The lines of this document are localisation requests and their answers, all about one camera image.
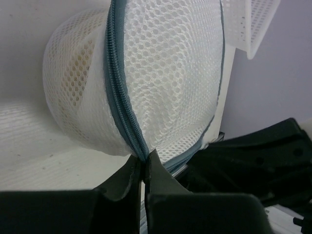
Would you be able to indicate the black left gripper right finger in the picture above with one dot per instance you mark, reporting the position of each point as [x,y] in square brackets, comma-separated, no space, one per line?
[172,209]

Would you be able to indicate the white plastic basket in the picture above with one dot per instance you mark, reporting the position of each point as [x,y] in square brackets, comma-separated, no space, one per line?
[246,23]

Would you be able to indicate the white mesh laundry bag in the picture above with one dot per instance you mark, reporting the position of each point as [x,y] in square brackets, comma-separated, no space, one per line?
[140,76]

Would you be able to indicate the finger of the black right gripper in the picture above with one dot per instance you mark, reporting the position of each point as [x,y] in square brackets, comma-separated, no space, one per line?
[243,165]

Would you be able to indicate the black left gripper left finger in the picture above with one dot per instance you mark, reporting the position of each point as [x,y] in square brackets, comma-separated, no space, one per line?
[113,207]

